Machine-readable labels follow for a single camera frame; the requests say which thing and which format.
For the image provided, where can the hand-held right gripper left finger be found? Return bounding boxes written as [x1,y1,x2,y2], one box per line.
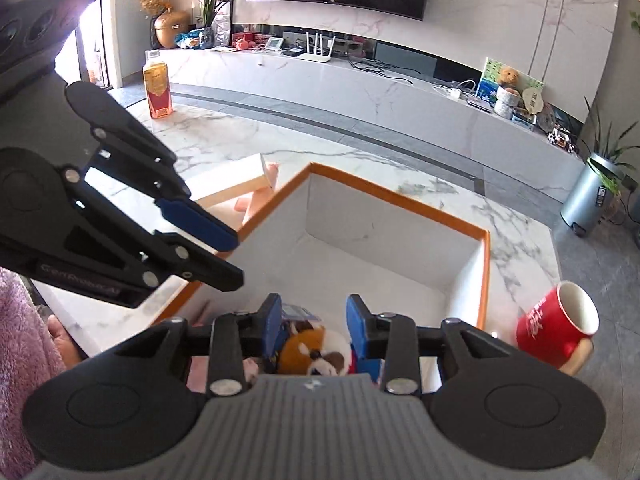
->
[145,292,284,396]

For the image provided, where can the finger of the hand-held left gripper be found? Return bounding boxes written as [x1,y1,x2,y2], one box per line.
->
[64,167,245,294]
[85,119,239,253]

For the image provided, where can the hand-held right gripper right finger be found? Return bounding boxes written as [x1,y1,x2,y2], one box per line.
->
[346,294,502,395]

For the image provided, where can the blue price tag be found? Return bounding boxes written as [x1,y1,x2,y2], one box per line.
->
[281,304,322,327]

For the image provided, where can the brown white plush dog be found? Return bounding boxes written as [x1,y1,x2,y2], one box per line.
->
[277,317,354,377]

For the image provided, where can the pink cloth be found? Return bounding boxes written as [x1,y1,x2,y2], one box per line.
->
[186,355,263,395]

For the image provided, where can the orange cardboard box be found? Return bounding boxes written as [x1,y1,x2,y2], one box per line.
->
[150,161,491,396]

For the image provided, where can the person's left forearm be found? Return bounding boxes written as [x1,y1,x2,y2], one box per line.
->
[0,266,69,476]

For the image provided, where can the person's left hand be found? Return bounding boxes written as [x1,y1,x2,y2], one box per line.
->
[47,314,84,369]

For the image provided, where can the long white box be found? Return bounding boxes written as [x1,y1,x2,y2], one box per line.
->
[187,154,274,209]

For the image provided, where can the orange juice bottle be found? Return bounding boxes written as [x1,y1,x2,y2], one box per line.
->
[143,57,175,121]

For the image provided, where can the bronze vase dried flowers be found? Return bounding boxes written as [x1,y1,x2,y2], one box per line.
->
[139,0,191,50]

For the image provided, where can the marble television cabinet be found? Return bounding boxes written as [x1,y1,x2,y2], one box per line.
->
[145,42,587,207]

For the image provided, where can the white wifi router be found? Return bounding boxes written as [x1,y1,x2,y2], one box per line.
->
[298,31,335,64]

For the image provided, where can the tall leafy potted plant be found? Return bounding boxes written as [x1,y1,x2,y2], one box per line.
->
[195,0,242,49]

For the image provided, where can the silver trash can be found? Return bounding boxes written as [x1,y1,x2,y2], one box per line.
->
[560,157,626,237]

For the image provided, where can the white patterned pot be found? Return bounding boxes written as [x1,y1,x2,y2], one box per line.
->
[494,85,521,120]

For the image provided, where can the black white cow figure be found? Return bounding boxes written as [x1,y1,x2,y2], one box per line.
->
[547,127,577,152]

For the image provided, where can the green framed picture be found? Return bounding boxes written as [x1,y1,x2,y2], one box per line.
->
[475,57,545,111]

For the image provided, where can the round hand fan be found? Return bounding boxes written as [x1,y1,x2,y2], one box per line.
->
[522,86,546,114]

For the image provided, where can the floor plant in pot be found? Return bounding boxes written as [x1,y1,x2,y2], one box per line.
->
[582,95,640,196]

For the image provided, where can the red mug wooden handle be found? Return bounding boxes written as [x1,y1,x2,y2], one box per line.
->
[515,280,601,377]

